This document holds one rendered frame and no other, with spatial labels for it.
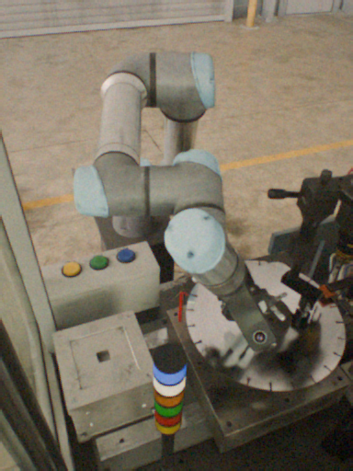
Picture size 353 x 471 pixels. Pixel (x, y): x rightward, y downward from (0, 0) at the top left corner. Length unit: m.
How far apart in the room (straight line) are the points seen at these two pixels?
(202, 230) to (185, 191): 0.09
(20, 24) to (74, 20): 0.72
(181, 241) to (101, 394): 0.41
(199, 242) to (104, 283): 0.52
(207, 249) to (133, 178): 0.16
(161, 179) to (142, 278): 0.48
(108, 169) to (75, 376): 0.43
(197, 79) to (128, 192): 0.39
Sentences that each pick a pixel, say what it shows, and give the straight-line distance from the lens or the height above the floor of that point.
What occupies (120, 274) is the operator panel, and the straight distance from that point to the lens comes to 1.00.
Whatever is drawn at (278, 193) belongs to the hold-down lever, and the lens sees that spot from 0.74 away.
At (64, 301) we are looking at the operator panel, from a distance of 1.00.
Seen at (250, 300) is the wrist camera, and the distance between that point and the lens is 0.66.
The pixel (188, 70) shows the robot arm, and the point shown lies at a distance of 0.90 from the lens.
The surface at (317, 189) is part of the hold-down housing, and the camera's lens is 0.70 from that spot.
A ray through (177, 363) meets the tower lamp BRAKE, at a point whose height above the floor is 1.16.
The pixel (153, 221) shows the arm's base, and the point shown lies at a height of 0.77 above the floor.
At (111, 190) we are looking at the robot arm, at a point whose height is 1.30.
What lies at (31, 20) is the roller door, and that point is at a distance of 6.47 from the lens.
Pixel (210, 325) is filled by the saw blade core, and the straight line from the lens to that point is 0.84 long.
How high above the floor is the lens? 1.63
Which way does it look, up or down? 41 degrees down
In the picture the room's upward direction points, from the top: 2 degrees clockwise
